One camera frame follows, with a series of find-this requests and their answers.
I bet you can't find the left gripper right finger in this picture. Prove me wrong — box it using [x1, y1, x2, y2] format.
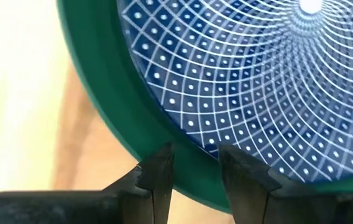
[218, 144, 282, 224]

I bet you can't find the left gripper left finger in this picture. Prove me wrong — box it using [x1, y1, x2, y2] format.
[103, 142, 176, 224]

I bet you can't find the blue white grid plate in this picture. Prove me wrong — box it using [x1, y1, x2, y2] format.
[116, 0, 353, 185]

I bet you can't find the green plate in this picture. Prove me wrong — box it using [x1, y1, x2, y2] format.
[56, 0, 353, 215]

